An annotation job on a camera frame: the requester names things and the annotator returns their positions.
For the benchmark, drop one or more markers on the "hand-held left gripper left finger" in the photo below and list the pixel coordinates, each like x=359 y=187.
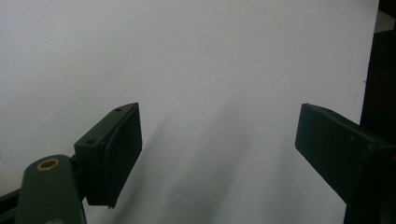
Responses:
x=109 y=155

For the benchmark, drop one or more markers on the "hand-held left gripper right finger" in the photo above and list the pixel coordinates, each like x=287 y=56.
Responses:
x=342 y=155

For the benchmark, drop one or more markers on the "white board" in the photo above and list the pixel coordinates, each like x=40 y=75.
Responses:
x=202 y=62

